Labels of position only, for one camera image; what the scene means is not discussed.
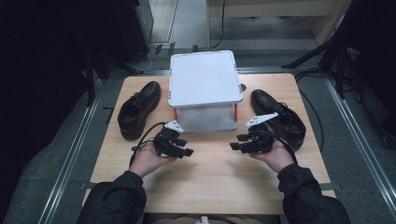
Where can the person's left hand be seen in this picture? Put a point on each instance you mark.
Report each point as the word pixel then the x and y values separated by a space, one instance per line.
pixel 146 160

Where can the light wooden furniture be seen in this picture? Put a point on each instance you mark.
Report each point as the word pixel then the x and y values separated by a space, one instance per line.
pixel 274 12

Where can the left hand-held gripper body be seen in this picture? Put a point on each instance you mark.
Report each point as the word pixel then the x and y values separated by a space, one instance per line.
pixel 165 140

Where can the white two-tier shoe rack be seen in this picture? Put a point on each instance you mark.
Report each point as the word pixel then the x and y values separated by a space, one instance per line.
pixel 204 81

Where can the dark cabinet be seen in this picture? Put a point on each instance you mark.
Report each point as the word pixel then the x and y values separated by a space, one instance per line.
pixel 137 28

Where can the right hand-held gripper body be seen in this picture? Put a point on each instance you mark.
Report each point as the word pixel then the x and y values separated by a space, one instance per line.
pixel 261 140

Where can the small white object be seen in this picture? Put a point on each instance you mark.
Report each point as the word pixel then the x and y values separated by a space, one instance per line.
pixel 203 220

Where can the metal floor rail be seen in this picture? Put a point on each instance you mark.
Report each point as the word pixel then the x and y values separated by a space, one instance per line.
pixel 67 158
pixel 361 143

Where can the black tripod stand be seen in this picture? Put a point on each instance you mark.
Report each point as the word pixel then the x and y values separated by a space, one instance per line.
pixel 323 53

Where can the black leather shoe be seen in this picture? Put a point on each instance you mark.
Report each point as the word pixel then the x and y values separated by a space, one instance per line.
pixel 140 110
pixel 280 119

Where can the person's right hand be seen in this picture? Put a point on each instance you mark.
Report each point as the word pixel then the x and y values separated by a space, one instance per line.
pixel 277 158

